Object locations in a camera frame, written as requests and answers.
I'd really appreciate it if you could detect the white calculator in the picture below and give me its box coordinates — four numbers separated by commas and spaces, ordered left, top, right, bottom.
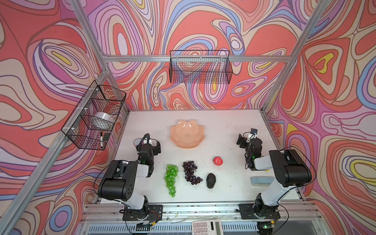
192, 219, 224, 235

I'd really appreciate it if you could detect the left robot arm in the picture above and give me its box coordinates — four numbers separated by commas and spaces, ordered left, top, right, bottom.
97, 133, 161, 211

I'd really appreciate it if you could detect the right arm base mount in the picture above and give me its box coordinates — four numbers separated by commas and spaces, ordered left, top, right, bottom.
237, 203, 281, 220

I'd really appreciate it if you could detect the silver tape roll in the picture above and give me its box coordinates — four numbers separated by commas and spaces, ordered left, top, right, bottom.
94, 112, 115, 123

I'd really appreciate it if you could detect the peach scalloped fruit bowl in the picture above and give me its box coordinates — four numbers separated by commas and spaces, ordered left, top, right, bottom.
170, 120, 205, 149

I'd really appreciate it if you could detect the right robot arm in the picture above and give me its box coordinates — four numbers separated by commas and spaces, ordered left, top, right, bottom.
237, 134, 312, 217

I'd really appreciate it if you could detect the black wire basket back wall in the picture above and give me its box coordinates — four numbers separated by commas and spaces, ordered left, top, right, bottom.
169, 49, 233, 84

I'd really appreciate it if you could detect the black wire basket left wall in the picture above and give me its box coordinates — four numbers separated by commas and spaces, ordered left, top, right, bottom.
61, 81, 126, 150

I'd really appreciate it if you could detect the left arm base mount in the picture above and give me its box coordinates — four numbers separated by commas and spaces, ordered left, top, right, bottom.
119, 204, 163, 222

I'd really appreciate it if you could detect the green fake grape bunch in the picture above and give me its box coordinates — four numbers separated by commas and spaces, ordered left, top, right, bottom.
164, 164, 179, 197

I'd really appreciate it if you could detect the black marker in basket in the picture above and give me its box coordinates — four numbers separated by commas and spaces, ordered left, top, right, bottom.
100, 132, 104, 149

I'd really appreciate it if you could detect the red fake apple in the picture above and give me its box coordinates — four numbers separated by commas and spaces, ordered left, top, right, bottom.
213, 156, 223, 166

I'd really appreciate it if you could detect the black wire basket wall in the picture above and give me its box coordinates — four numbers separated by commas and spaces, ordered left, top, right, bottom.
61, 81, 126, 150
169, 49, 233, 84

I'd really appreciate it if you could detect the dark fake avocado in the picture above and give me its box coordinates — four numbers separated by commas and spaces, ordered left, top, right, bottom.
206, 173, 216, 189

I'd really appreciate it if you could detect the purple fake grape bunch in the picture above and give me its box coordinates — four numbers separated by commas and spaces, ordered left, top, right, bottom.
182, 161, 203, 185

